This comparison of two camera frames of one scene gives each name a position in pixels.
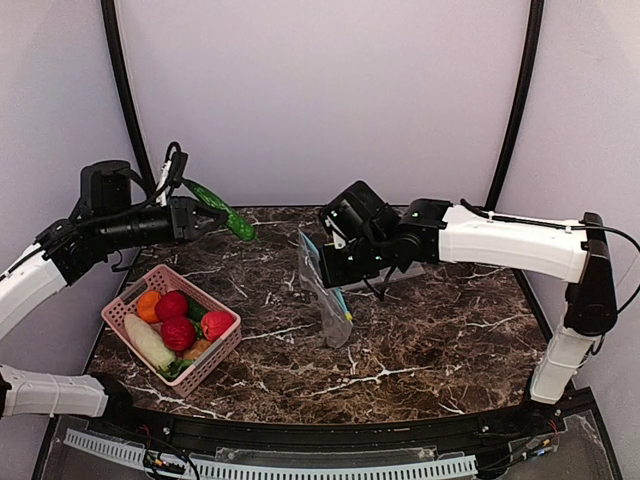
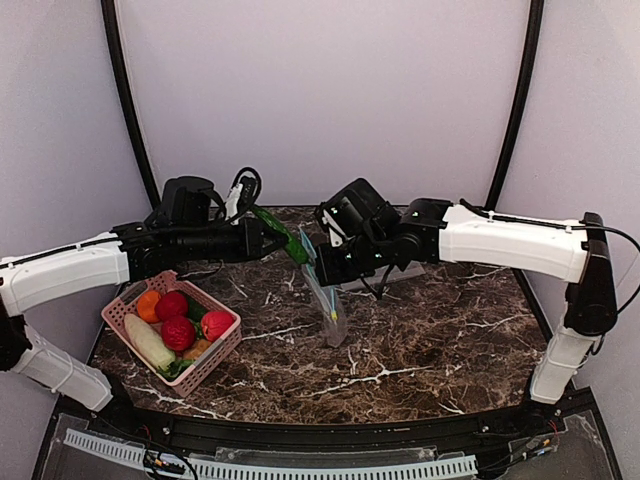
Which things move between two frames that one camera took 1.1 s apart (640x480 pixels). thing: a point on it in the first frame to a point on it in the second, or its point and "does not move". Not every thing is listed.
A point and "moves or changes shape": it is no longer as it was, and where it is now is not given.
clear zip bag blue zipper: (329, 302) does not move
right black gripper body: (327, 265) does not move
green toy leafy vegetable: (174, 369) does not move
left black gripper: (176, 218) to (254, 238)
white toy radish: (150, 340) does not move
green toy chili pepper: (239, 226) moves or changes shape
